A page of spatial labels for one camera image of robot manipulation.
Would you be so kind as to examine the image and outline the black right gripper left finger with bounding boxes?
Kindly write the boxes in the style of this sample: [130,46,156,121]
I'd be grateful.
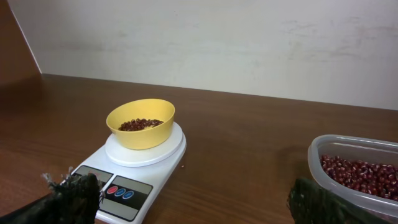
[1,167,104,224]

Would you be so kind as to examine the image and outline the pale yellow plastic bowl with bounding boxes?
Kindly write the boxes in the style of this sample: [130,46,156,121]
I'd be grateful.
[106,98,175,150]

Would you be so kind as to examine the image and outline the red adzuki beans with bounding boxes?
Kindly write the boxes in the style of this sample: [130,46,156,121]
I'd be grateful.
[320,154,397,201]

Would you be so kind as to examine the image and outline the white digital kitchen scale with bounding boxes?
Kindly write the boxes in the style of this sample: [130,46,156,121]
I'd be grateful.
[73,123,187,223]

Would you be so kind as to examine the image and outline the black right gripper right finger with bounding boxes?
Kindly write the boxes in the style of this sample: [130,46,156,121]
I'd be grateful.
[287,178,388,224]

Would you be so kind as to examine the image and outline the red beans in bowl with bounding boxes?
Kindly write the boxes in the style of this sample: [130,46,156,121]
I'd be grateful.
[118,118,163,131]

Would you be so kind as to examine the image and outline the clear plastic food container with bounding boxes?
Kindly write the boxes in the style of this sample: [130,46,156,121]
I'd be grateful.
[308,134,397,223]

